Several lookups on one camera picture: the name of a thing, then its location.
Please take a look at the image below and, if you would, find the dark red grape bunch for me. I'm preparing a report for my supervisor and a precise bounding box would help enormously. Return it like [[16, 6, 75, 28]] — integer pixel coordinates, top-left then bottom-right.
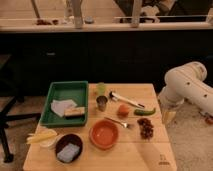
[[137, 118, 154, 139]]

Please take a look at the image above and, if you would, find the black office chair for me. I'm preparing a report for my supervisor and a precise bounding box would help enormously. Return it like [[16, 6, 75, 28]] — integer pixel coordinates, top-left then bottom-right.
[[0, 54, 41, 163]]

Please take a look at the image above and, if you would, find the orange round fruit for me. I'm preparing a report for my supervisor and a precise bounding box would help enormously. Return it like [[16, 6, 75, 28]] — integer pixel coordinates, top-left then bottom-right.
[[117, 104, 130, 117]]

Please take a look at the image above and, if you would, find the small metal cup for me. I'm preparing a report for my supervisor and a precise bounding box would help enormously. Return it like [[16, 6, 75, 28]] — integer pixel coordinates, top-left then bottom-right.
[[96, 96, 108, 112]]

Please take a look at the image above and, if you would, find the dark cabinet counter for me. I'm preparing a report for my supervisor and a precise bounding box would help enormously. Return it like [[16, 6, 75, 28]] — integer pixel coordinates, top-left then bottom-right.
[[0, 25, 213, 96]]

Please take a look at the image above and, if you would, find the small white bowl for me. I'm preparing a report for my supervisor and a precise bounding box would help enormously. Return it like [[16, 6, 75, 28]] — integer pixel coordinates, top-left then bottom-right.
[[39, 129, 58, 149]]

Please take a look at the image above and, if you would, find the metal fork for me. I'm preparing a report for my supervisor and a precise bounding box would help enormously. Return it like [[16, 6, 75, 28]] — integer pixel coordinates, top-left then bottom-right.
[[105, 117, 134, 129]]

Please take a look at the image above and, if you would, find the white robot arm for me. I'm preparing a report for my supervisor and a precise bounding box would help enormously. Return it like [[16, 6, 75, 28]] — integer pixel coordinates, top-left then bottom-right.
[[158, 61, 213, 124]]

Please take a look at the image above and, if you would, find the blue sponge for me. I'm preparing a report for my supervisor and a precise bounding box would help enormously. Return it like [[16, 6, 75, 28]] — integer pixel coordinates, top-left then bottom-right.
[[57, 143, 80, 163]]

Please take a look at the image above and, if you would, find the orange bowl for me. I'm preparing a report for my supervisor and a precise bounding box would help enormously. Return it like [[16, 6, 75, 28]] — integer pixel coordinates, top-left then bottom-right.
[[89, 120, 119, 150]]

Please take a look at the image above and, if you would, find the white towel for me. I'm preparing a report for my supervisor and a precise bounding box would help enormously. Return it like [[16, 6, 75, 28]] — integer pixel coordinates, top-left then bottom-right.
[[51, 99, 77, 117]]

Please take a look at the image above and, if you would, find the yellow banana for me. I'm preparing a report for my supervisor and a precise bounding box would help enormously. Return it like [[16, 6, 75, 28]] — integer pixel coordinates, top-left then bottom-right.
[[27, 133, 56, 144]]

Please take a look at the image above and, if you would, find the green plastic tray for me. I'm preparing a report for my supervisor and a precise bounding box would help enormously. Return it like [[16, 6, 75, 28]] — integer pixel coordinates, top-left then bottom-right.
[[40, 81, 89, 128]]

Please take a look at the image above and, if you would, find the wooden block sponge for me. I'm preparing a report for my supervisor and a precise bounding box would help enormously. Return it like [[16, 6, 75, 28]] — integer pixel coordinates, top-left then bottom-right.
[[64, 107, 85, 117]]

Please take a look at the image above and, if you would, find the white handled kitchen tool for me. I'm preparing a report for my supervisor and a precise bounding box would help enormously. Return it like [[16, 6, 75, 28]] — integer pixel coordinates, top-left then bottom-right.
[[109, 91, 145, 109]]

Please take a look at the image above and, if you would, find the light green cup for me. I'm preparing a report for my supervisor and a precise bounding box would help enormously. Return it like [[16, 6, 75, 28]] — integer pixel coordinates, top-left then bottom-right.
[[96, 82, 106, 95]]

